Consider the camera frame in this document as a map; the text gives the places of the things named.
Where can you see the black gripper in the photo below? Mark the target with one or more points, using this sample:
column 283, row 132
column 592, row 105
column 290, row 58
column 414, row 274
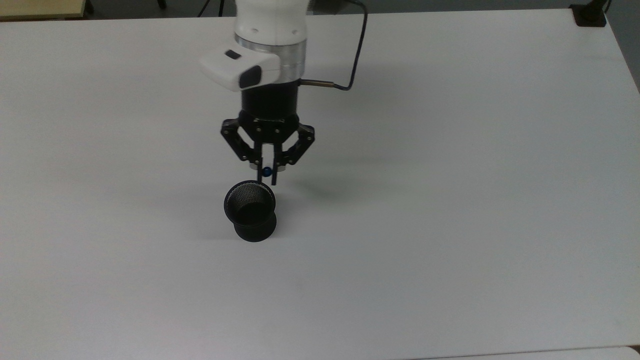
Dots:
column 270, row 107

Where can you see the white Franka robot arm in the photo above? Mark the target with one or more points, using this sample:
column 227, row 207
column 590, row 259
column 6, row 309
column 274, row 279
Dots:
column 270, row 30

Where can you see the black mesh pen cup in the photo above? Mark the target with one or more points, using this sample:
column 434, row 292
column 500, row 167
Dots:
column 257, row 227

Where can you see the light wooden table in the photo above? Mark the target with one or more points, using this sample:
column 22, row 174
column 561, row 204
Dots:
column 37, row 7

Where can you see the black table clamp mount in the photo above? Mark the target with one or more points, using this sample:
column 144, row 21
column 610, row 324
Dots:
column 590, row 15

